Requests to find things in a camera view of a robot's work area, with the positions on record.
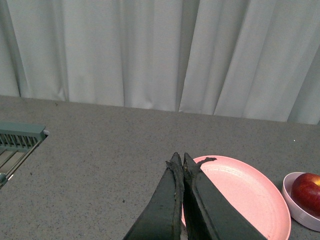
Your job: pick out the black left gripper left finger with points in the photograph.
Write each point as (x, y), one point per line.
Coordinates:
(162, 217)

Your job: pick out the light pink bowl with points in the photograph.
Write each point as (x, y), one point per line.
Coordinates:
(296, 212)

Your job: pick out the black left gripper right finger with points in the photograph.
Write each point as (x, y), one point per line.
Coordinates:
(208, 214)

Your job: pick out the grey-green dish rack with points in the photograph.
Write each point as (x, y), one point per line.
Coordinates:
(17, 142)

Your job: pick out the white curtain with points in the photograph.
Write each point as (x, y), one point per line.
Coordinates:
(255, 59)

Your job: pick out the pink plate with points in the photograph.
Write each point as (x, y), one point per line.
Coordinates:
(251, 193)

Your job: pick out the red apple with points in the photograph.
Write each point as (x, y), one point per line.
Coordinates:
(305, 192)

